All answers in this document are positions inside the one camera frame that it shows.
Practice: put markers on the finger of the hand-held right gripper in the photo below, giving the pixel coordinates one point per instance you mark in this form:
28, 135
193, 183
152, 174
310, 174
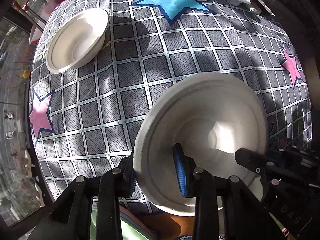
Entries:
250, 160

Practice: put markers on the green square plate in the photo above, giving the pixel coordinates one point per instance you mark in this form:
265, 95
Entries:
130, 232

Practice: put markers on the white paper bowl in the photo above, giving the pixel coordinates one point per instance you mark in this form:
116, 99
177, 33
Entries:
200, 130
75, 42

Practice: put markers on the grey checked star tablecloth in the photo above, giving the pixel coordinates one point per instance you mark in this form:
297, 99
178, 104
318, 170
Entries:
125, 92

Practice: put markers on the small green wrapper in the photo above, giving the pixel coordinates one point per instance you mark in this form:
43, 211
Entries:
253, 10

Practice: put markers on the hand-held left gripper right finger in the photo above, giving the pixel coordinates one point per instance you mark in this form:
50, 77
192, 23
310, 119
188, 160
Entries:
180, 172

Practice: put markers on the small yellow ball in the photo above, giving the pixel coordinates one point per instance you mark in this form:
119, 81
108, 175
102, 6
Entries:
25, 74

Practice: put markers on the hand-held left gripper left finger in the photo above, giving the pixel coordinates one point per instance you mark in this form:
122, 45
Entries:
131, 180

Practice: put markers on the blue square plate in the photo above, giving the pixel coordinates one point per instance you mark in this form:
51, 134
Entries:
126, 208

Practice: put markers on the red bucket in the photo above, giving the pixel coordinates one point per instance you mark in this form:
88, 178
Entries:
36, 32

